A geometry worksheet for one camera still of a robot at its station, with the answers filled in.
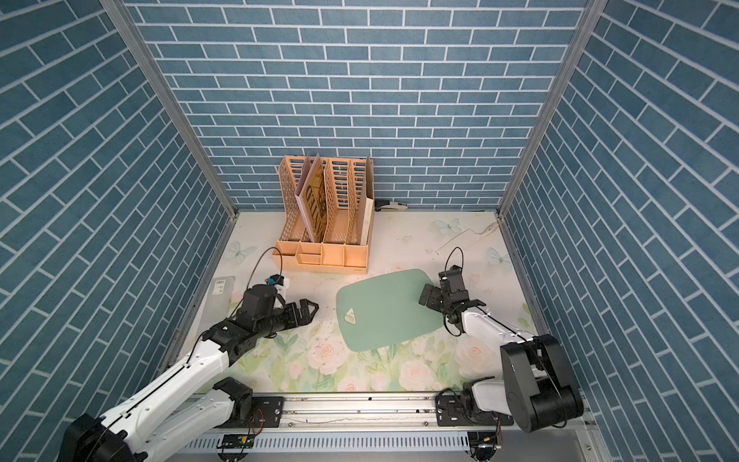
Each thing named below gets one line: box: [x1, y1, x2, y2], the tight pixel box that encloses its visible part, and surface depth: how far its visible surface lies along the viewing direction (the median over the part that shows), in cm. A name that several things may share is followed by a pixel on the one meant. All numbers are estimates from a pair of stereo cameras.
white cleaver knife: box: [435, 223, 499, 256], surface depth 114 cm
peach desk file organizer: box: [272, 154, 376, 275], surface depth 104 cm
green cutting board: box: [335, 268, 445, 353], surface depth 98 cm
